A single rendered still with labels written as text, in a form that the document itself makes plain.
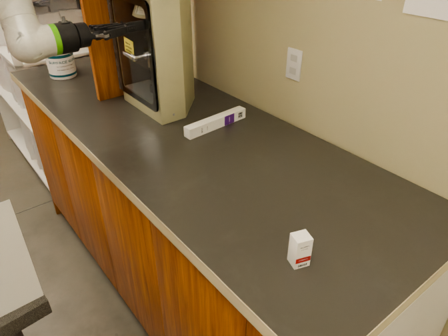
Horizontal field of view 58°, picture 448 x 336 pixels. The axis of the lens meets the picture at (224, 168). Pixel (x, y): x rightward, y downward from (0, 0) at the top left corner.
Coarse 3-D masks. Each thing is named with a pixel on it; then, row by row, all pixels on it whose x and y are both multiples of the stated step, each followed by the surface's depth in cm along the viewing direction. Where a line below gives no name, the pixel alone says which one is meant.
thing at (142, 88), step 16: (112, 0) 151; (128, 0) 141; (144, 0) 133; (128, 16) 145; (144, 16) 136; (144, 32) 140; (144, 48) 144; (128, 64) 159; (144, 64) 148; (128, 80) 164; (144, 80) 152; (144, 96) 157
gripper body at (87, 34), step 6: (78, 24) 124; (84, 24) 125; (78, 30) 123; (84, 30) 124; (90, 30) 128; (96, 30) 127; (102, 30) 128; (84, 36) 124; (90, 36) 125; (84, 42) 125; (90, 42) 126
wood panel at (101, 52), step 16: (80, 0) 155; (96, 0) 157; (96, 16) 159; (96, 48) 165; (112, 48) 169; (96, 64) 168; (112, 64) 172; (96, 80) 171; (112, 80) 175; (112, 96) 178
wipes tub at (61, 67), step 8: (56, 56) 190; (64, 56) 192; (72, 56) 196; (48, 64) 194; (56, 64) 192; (64, 64) 194; (72, 64) 197; (56, 72) 195; (64, 72) 195; (72, 72) 198
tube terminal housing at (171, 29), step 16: (160, 0) 134; (176, 0) 137; (160, 16) 136; (176, 16) 140; (160, 32) 139; (176, 32) 142; (160, 48) 141; (176, 48) 145; (192, 48) 166; (160, 64) 144; (176, 64) 148; (192, 64) 168; (160, 80) 147; (176, 80) 151; (192, 80) 170; (128, 96) 172; (160, 96) 150; (176, 96) 154; (192, 96) 172; (144, 112) 165; (160, 112) 154; (176, 112) 158
